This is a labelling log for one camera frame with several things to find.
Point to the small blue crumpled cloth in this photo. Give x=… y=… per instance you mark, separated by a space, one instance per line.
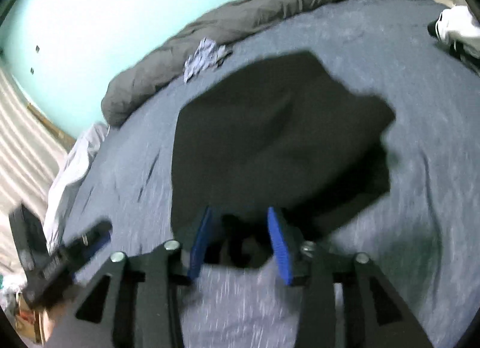
x=209 y=54

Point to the light grey blanket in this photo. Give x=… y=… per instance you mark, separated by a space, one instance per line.
x=66 y=184

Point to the dark grey rolled duvet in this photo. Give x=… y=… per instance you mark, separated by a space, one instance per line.
x=226 y=24

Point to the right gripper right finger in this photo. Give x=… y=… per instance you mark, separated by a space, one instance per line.
x=347 y=300

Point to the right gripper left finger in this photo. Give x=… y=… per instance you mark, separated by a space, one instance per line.
x=132 y=301

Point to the cardboard box on floor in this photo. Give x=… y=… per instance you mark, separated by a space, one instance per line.
x=27 y=322

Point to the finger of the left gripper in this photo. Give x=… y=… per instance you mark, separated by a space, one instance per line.
x=101 y=226
x=92 y=243

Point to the striped beige curtain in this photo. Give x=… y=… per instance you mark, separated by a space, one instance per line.
x=30 y=159

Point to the blue patterned bed sheet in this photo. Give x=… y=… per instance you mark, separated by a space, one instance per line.
x=424 y=234

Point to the person's left hand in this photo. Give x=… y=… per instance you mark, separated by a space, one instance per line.
x=50 y=317

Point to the white black folded garment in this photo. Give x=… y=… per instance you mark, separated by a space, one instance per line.
x=458 y=30

